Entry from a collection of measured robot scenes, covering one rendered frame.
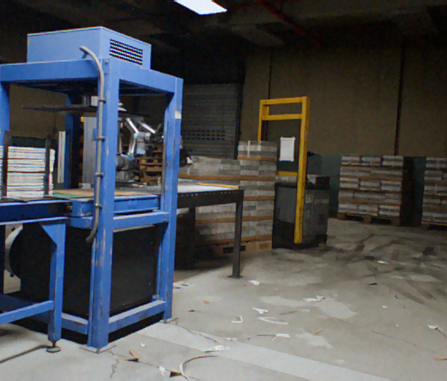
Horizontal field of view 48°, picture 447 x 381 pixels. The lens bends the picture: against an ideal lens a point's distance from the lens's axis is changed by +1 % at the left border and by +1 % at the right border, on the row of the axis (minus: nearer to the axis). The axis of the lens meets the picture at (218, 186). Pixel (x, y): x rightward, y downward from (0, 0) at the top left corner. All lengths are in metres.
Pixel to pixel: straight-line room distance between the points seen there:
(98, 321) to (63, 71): 1.37
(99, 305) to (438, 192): 7.59
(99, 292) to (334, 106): 9.59
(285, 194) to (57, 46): 3.96
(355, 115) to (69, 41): 9.15
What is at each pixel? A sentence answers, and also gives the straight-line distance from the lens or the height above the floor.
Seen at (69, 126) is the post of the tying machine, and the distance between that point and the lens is 3.76.
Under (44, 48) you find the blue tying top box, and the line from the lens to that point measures 3.28.
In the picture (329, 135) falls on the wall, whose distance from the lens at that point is 11.77.
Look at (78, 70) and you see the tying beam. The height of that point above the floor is 1.49.
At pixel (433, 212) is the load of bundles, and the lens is 9.61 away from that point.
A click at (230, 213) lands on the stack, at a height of 0.46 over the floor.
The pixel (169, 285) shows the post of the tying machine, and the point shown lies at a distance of 3.29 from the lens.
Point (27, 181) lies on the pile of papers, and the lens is 2.80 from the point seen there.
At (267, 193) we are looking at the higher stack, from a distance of 5.91.
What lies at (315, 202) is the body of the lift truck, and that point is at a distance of 6.39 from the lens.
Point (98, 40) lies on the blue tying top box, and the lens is 2.97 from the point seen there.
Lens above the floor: 1.05
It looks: 3 degrees down
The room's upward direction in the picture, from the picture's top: 3 degrees clockwise
